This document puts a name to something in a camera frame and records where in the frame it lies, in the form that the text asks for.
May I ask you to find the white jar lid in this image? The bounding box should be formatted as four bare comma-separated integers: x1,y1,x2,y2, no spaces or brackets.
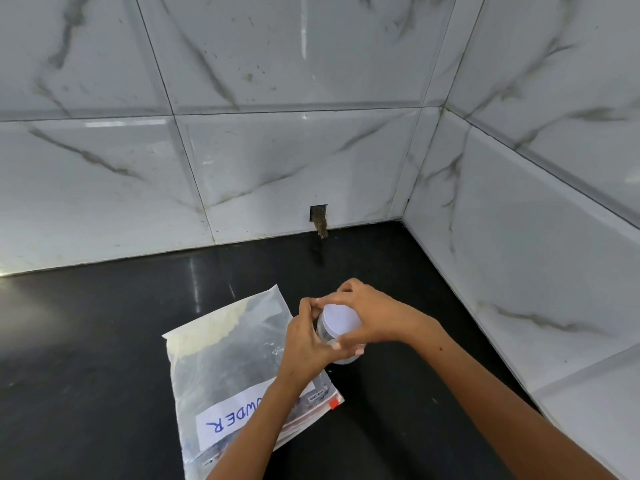
322,304,362,341

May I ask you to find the person's right forearm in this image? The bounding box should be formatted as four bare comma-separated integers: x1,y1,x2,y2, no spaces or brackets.
425,317,621,480

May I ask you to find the clear plastic jar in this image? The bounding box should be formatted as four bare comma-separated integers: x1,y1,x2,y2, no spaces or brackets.
314,319,362,366

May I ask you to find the person's left forearm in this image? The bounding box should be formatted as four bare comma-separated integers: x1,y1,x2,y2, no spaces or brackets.
205,379,315,480

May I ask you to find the clear labelled zip bag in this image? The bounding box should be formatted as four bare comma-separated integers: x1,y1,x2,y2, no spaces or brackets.
161,285,345,480

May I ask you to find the person's left hand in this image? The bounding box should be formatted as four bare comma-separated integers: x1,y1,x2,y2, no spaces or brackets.
276,297,343,394

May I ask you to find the white powder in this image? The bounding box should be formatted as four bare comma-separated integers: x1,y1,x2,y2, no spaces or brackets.
166,302,251,359

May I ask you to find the person's right hand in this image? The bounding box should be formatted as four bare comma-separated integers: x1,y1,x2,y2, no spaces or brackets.
316,278,442,357

